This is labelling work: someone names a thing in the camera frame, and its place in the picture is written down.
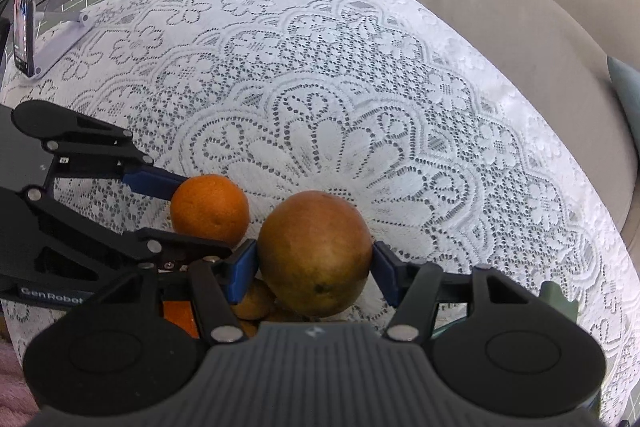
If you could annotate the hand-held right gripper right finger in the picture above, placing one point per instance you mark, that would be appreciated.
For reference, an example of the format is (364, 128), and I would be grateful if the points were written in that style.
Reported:
(385, 272)

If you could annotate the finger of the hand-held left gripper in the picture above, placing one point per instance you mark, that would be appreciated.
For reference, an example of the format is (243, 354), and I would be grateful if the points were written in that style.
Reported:
(190, 247)
(150, 184)

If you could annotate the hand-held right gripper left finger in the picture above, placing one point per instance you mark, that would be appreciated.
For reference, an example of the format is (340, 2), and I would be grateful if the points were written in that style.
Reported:
(242, 272)

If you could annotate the orange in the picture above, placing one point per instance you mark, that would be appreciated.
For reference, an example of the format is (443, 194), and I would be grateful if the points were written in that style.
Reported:
(210, 207)
(180, 318)

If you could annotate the brownish green mango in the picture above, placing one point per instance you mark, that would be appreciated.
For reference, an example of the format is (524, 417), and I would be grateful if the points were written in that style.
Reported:
(315, 252)

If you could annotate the small brownish tangerine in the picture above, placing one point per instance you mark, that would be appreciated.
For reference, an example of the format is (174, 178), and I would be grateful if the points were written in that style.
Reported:
(255, 299)

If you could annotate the white phone stand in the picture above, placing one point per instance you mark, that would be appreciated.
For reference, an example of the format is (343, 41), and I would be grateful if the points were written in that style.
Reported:
(60, 42)

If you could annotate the black smartphone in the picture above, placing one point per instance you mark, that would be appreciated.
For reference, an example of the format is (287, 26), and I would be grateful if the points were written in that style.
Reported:
(24, 7)

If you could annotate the white lace tablecloth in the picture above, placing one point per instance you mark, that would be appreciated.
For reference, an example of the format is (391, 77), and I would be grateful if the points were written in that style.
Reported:
(350, 107)

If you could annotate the pink cloth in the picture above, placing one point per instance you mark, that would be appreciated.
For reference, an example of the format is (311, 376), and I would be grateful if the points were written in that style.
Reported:
(12, 382)

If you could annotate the beige sofa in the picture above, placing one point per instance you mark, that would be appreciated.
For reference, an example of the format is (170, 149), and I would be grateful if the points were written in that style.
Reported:
(500, 7)

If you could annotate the teal cushion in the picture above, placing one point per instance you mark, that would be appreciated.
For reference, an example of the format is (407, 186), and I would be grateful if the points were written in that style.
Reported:
(627, 82)

